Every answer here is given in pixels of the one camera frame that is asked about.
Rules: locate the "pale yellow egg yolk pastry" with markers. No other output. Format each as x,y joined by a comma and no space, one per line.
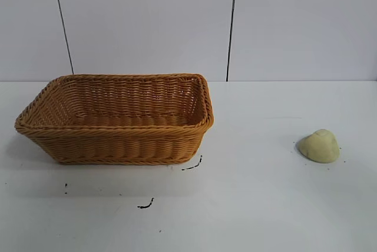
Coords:
319,150

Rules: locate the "brown woven wicker basket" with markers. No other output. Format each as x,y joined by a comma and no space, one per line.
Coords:
117,143

